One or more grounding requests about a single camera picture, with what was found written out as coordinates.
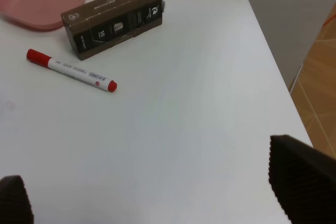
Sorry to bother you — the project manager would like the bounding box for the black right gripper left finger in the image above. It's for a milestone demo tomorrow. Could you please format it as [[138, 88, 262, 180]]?
[[1, 175, 34, 224]]

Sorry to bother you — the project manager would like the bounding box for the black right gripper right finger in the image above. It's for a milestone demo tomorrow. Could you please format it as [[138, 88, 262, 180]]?
[[268, 135, 335, 223]]

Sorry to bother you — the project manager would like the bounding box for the orange cardboard box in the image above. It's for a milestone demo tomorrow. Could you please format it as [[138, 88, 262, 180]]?
[[290, 6, 335, 158]]

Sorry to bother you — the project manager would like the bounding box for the red white marker pen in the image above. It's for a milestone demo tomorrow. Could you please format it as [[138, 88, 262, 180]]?
[[26, 49, 118, 92]]

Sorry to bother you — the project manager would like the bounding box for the brown coffee capsule box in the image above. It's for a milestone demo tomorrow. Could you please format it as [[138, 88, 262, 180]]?
[[61, 0, 165, 61]]

